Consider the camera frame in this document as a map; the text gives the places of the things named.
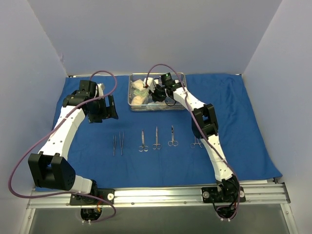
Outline steel surgical scissors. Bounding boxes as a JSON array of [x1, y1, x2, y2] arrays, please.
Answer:
[[168, 125, 178, 147]]

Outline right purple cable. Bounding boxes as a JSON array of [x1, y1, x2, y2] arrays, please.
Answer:
[[143, 63, 244, 221]]

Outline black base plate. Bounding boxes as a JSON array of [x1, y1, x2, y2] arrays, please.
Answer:
[[69, 189, 115, 206], [201, 186, 237, 203]]

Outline straight steel scissors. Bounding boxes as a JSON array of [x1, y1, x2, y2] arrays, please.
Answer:
[[153, 127, 161, 150]]

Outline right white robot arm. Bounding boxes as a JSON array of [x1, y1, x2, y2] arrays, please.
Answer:
[[143, 73, 240, 201]]

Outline purple cable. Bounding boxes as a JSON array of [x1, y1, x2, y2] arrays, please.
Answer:
[[143, 63, 244, 221], [8, 70, 118, 223]]

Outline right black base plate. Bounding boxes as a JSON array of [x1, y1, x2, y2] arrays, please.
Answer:
[[201, 186, 237, 203]]

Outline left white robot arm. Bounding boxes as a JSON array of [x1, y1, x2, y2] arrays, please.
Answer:
[[28, 80, 118, 204]]

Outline peach gauze pack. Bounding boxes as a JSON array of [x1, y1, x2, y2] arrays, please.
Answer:
[[131, 96, 148, 105]]

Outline aluminium front rail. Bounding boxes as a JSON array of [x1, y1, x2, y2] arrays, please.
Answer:
[[27, 183, 290, 209]]

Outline green paper packet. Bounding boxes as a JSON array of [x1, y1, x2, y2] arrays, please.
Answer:
[[133, 89, 149, 98]]

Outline steel hemostat clamp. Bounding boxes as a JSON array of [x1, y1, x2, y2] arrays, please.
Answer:
[[190, 137, 204, 149]]

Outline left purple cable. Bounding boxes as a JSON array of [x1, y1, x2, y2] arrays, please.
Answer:
[[8, 70, 118, 223]]

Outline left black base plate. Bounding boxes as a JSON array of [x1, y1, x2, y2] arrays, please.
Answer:
[[69, 189, 115, 206]]

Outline cream gauze pack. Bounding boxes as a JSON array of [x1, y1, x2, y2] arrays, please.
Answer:
[[132, 79, 145, 91]]

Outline steel tweezers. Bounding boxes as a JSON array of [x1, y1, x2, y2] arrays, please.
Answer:
[[113, 135, 117, 156], [119, 132, 124, 156]]

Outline steel mesh instrument tray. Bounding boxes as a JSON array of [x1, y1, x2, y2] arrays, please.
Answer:
[[128, 73, 184, 111]]

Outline blue surgical drape cloth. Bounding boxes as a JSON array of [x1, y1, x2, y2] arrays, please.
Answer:
[[68, 74, 281, 188]]

